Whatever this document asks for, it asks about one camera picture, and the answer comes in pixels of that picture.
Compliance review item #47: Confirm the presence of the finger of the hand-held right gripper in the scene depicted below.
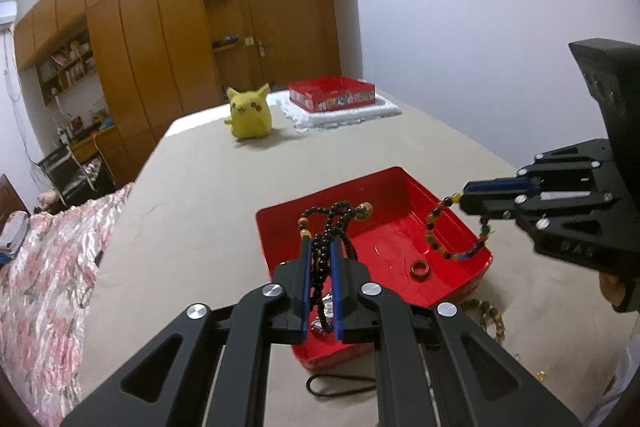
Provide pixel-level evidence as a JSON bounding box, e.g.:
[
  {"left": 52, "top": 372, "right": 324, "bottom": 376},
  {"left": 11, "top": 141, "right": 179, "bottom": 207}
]
[
  {"left": 461, "top": 193, "right": 622, "bottom": 279},
  {"left": 462, "top": 138, "right": 624, "bottom": 196}
]

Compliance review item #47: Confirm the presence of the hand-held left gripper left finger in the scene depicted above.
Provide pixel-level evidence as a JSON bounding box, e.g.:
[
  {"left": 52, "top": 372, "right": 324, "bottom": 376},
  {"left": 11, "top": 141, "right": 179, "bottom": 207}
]
[{"left": 60, "top": 236, "right": 314, "bottom": 427}]

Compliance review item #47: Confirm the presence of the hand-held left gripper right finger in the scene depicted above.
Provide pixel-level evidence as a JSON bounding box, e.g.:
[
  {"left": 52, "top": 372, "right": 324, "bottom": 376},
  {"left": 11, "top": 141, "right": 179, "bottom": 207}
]
[{"left": 330, "top": 243, "right": 557, "bottom": 427}]

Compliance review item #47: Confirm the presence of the multicoloured bead bracelet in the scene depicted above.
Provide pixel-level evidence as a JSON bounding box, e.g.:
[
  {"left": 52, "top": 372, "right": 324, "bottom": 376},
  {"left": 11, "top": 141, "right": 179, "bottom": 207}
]
[{"left": 425, "top": 192, "right": 494, "bottom": 261}]

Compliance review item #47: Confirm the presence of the dark bead necklace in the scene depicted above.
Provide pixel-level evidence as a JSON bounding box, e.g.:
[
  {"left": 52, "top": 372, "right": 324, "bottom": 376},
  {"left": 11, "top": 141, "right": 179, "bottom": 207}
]
[{"left": 298, "top": 201, "right": 374, "bottom": 339}]

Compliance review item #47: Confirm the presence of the red tin tray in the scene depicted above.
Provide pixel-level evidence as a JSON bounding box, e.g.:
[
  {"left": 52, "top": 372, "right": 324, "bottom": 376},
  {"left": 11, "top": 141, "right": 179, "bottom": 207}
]
[{"left": 255, "top": 166, "right": 494, "bottom": 364}]

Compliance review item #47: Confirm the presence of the black cord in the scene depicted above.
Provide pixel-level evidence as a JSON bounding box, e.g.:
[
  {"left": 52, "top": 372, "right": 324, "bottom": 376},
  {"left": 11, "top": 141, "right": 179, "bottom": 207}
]
[{"left": 305, "top": 372, "right": 377, "bottom": 401}]

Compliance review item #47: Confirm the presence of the brown bead bracelet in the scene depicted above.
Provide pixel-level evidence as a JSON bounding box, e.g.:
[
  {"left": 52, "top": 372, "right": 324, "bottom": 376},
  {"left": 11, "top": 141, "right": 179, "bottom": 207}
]
[{"left": 460, "top": 298, "right": 506, "bottom": 346}]

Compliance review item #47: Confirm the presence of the person's right hand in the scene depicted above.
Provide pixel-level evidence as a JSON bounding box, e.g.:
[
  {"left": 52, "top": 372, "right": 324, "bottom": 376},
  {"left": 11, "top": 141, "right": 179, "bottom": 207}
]
[{"left": 599, "top": 273, "right": 627, "bottom": 306}]

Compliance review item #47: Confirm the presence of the white lace cloth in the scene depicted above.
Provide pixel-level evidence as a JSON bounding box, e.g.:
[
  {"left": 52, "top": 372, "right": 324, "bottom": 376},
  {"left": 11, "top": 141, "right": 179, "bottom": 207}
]
[{"left": 277, "top": 92, "right": 403, "bottom": 133}]

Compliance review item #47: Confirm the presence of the yellow plush toy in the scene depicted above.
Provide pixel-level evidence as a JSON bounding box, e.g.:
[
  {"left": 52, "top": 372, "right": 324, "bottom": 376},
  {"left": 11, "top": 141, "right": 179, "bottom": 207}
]
[{"left": 223, "top": 82, "right": 274, "bottom": 142}]

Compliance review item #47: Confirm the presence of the red printed tin box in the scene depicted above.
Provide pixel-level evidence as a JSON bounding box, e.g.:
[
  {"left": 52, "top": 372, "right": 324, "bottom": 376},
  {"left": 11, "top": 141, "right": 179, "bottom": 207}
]
[{"left": 287, "top": 75, "right": 377, "bottom": 114}]

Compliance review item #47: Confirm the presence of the wooden desk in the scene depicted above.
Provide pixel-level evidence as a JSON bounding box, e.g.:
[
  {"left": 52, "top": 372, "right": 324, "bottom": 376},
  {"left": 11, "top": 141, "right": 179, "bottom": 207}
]
[{"left": 65, "top": 122, "right": 122, "bottom": 168}]

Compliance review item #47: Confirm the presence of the floral blanket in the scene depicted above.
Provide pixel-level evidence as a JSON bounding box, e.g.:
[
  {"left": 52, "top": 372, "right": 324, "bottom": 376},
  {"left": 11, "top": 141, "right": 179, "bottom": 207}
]
[{"left": 0, "top": 183, "right": 134, "bottom": 427}]

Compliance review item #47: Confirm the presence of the wooden door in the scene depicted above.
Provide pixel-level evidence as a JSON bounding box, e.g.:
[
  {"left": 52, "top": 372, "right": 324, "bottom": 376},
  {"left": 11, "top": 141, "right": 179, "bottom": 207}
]
[{"left": 232, "top": 0, "right": 344, "bottom": 106}]

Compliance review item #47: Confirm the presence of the white desk lamp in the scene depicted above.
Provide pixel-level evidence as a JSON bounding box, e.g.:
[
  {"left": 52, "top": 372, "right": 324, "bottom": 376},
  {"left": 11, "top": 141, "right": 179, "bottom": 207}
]
[{"left": 52, "top": 97, "right": 71, "bottom": 142}]

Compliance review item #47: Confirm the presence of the grey patterned cloth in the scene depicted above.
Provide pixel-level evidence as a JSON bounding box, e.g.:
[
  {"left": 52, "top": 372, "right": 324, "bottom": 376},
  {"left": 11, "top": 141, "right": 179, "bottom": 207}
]
[{"left": 0, "top": 211, "right": 31, "bottom": 258}]

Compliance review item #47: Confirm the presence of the wooden wardrobe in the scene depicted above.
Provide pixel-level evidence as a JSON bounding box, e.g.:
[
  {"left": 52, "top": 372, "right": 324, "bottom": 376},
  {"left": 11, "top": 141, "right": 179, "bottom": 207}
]
[{"left": 14, "top": 0, "right": 351, "bottom": 186}]

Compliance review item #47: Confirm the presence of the wooden headboard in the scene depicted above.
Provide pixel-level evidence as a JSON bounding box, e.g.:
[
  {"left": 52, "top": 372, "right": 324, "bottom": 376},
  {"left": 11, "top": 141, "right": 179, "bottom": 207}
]
[{"left": 0, "top": 173, "right": 31, "bottom": 228}]

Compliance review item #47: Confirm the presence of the wooden bookshelf with books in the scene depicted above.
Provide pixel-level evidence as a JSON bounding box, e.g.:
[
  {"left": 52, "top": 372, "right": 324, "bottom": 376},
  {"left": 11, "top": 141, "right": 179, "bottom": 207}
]
[{"left": 35, "top": 34, "right": 102, "bottom": 106}]

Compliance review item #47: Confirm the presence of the wall cable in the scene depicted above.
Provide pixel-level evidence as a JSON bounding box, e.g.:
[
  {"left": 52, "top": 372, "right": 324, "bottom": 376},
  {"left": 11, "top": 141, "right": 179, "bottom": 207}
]
[{"left": 2, "top": 27, "right": 41, "bottom": 178}]

